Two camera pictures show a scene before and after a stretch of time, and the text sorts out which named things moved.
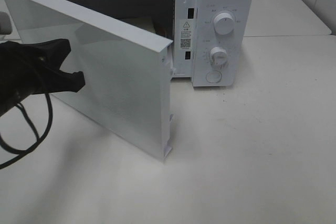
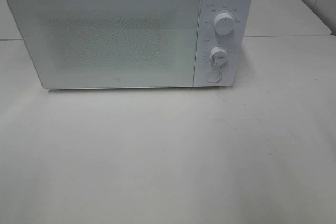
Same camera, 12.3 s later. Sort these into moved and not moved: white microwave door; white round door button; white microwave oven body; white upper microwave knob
Moved: white microwave door
Not moved: white microwave oven body; white upper microwave knob; white round door button
